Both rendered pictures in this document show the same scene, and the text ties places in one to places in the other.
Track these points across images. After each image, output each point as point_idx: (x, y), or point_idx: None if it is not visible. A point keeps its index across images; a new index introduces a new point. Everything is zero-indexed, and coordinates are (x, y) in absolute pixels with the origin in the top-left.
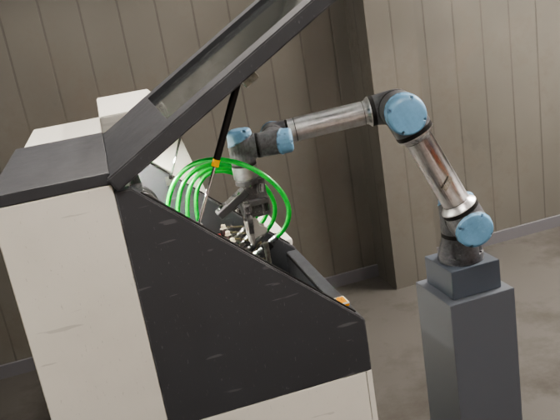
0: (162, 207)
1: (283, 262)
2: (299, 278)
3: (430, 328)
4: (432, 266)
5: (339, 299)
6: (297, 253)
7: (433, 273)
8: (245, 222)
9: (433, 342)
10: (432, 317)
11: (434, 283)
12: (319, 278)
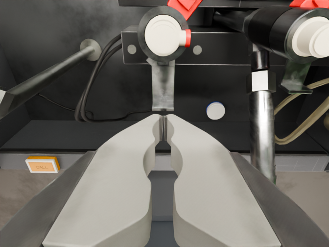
0: None
1: (321, 135)
2: (246, 136)
3: (168, 182)
4: (167, 244)
5: (43, 165)
6: (300, 167)
7: (166, 235)
8: (189, 203)
9: (164, 174)
10: (162, 193)
11: (167, 225)
12: (160, 164)
